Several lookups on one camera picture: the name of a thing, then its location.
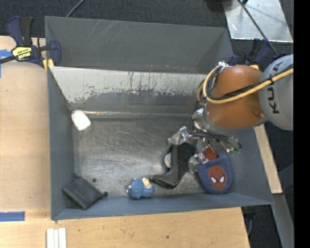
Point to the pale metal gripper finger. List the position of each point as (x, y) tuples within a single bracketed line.
[(176, 137), (195, 162)]

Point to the black angled plastic piece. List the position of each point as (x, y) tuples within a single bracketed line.
[(174, 174)]

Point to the black flat pouch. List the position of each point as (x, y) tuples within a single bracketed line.
[(81, 192)]

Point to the pale wood board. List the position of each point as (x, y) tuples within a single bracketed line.
[(23, 138)]

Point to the blue toy monster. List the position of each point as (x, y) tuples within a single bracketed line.
[(139, 190)]

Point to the blue slipper with red mask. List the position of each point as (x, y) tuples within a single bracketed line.
[(217, 179)]

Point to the white rounded plastic piece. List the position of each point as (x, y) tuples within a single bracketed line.
[(80, 120)]

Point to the small white ball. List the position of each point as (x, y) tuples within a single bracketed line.
[(168, 160)]

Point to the grey metal bin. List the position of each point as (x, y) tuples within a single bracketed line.
[(124, 148)]

